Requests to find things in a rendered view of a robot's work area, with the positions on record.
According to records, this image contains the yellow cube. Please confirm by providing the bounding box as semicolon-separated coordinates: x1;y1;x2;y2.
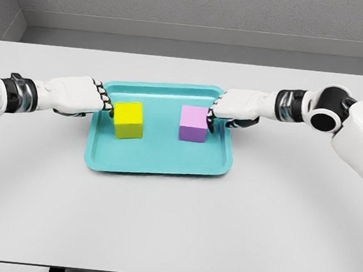
111;99;146;141

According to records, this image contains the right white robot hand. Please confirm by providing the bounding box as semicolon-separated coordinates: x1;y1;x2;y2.
204;85;264;138

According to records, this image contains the pink cube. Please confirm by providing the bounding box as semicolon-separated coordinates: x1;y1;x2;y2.
177;104;211;144

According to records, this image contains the teal tray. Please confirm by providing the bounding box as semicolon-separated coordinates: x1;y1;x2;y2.
83;74;240;184

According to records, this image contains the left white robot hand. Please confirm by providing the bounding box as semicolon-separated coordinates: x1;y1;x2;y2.
46;72;118;121

